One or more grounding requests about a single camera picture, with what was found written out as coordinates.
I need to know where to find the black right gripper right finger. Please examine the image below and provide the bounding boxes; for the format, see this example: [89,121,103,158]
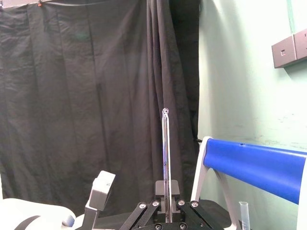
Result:
[170,181,215,230]

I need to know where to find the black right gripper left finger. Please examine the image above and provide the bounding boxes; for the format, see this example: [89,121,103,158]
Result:
[119,181,166,230]

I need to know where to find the clear glass thermometer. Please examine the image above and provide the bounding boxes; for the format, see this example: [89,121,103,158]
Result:
[162,107,172,222]

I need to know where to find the clear plastic measuring cylinder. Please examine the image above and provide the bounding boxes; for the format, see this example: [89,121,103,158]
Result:
[238,201,249,230]

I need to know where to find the black curtain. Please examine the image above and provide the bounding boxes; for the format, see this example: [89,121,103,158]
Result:
[0,0,202,219]

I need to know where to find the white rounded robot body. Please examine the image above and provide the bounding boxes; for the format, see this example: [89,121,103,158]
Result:
[0,198,85,230]

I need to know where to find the blue chair with white frame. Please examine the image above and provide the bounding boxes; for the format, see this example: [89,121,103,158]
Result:
[190,136,307,230]

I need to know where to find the grey wall box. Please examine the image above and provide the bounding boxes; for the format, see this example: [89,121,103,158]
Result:
[271,35,297,69]
[293,28,307,61]

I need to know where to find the green wall conduit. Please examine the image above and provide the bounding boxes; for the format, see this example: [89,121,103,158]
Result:
[287,0,296,35]

